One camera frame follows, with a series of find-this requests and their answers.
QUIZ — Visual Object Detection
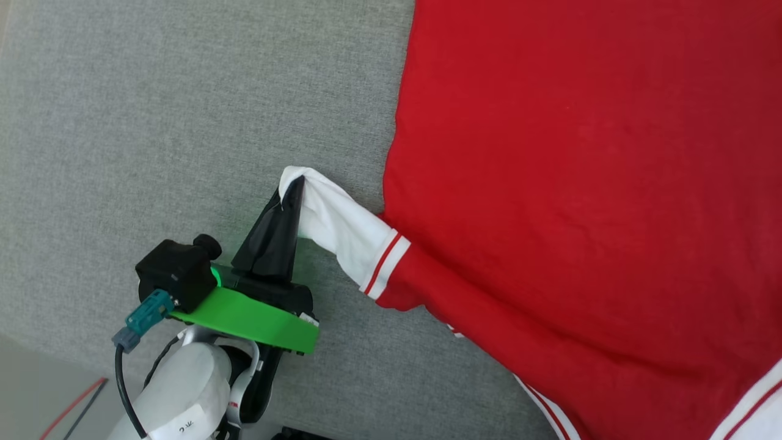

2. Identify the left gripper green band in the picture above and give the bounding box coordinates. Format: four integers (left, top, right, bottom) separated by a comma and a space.
170, 177, 320, 355

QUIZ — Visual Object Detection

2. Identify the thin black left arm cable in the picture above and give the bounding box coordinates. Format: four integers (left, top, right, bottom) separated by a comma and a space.
114, 345, 148, 439

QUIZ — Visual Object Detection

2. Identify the red and white garment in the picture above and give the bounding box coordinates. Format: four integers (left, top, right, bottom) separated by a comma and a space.
279, 0, 782, 440

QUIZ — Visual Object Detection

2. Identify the thin red floor strip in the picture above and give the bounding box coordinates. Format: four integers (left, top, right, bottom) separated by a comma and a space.
40, 378, 109, 440

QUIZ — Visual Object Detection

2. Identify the thin black floor strip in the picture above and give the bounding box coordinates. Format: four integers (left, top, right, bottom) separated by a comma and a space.
61, 391, 109, 440

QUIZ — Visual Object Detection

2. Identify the teal left camera connector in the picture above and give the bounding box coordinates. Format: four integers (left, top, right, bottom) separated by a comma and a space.
112, 289, 176, 354

